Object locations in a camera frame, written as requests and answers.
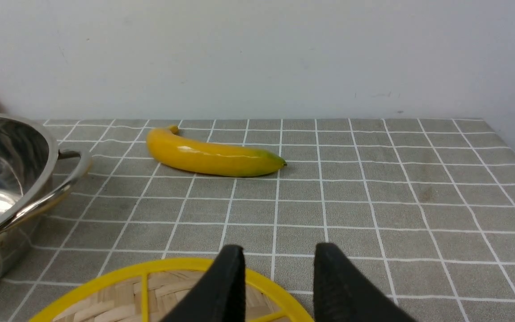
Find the yellow banana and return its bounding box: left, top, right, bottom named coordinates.
left=146, top=126, right=287, bottom=178

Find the grey checked tablecloth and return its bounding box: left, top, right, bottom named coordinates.
left=0, top=119, right=515, bottom=322

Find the woven bamboo lid yellow rim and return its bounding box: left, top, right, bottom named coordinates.
left=30, top=258, right=313, bottom=322

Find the stainless steel pot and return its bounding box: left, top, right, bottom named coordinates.
left=0, top=114, right=92, bottom=279

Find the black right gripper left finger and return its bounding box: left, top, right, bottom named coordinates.
left=161, top=245, right=246, bottom=322

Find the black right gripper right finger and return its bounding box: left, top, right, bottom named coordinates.
left=313, top=242, right=415, bottom=322

